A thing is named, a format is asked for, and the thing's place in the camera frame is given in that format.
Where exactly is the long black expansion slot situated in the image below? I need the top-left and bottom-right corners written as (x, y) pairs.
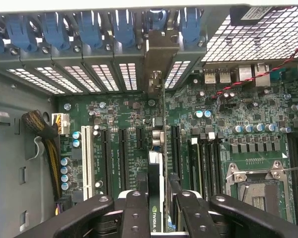
top-left (100, 128), bottom-right (112, 197)
top-left (170, 124), bottom-right (182, 179)
top-left (118, 128), bottom-right (130, 192)

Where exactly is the CPU socket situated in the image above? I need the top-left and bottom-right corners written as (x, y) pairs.
top-left (225, 160), bottom-right (298, 225)

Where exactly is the white expansion slot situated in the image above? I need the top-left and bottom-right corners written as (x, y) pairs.
top-left (80, 125), bottom-right (93, 202)

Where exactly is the thin metal locking lever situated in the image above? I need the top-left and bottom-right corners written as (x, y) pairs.
top-left (225, 167), bottom-right (298, 179)

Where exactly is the green motherboard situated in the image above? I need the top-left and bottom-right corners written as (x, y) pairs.
top-left (55, 80), bottom-right (298, 230)

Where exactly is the white power connector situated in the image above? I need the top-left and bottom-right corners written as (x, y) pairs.
top-left (51, 113), bottom-right (71, 136)

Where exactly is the perforated metal slot blank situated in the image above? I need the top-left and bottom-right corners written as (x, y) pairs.
top-left (34, 65), bottom-right (84, 94)
top-left (164, 60), bottom-right (191, 90)
top-left (0, 66), bottom-right (65, 95)
top-left (63, 64), bottom-right (102, 93)
top-left (118, 62), bottom-right (138, 91)
top-left (90, 63), bottom-right (120, 92)

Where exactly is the open black PC case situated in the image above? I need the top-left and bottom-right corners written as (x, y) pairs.
top-left (0, 3), bottom-right (298, 238)

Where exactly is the silver rear port block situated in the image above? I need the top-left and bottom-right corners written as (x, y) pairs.
top-left (254, 63), bottom-right (272, 87)
top-left (237, 64), bottom-right (254, 83)
top-left (204, 68), bottom-right (218, 84)
top-left (219, 68), bottom-right (232, 84)

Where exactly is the braided yellow black wire bundle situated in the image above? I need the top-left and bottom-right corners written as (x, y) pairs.
top-left (21, 110), bottom-right (64, 202)

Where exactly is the red black twisted wire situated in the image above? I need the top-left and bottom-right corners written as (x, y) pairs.
top-left (210, 31), bottom-right (298, 99)

